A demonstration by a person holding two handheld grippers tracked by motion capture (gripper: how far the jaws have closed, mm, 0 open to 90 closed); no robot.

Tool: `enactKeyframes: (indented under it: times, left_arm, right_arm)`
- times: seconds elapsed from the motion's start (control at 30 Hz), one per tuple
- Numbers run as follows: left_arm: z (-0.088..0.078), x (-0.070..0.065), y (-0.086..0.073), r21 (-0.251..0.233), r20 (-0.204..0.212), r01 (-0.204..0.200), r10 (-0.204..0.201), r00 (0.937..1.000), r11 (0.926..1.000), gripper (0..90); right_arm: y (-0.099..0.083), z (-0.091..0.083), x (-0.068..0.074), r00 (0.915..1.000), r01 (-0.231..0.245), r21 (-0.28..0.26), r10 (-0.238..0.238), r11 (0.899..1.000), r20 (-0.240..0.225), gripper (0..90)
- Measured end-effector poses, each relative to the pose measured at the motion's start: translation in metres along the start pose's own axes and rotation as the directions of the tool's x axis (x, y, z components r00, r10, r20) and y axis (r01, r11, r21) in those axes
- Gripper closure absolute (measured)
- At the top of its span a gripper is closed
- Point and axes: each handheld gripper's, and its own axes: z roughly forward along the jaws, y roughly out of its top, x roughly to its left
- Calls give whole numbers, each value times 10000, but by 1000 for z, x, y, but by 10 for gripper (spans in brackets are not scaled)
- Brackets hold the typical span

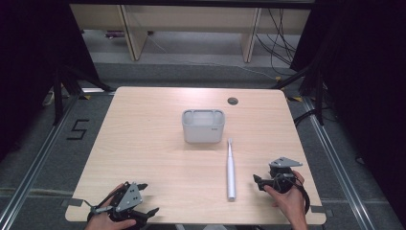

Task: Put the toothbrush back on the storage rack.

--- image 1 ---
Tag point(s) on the person's right hand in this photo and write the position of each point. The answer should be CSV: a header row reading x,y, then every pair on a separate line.
x,y
288,204

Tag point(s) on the person's left hand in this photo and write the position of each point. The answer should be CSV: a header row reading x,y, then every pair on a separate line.
x,y
105,223

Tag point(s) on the black curtain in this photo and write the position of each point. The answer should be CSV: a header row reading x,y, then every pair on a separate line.
x,y
367,80
28,64

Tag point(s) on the white electric toothbrush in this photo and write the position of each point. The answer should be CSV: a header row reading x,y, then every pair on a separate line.
x,y
230,174

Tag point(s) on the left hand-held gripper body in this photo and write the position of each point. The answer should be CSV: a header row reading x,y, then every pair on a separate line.
x,y
128,197

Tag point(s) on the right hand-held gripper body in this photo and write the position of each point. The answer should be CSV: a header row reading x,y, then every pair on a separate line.
x,y
282,179

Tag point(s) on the wooden shelf unit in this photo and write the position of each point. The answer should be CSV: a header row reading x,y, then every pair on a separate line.
x,y
191,19

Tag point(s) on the grey toothbrush holder box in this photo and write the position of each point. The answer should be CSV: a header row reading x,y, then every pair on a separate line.
x,y
203,126

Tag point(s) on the black metal stand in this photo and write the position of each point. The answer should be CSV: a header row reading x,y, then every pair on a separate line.
x,y
318,96
58,96

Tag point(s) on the small purple object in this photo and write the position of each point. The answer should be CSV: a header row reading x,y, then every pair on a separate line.
x,y
115,34

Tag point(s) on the metal floor rail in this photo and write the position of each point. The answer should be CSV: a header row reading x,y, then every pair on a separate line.
x,y
35,166
338,166

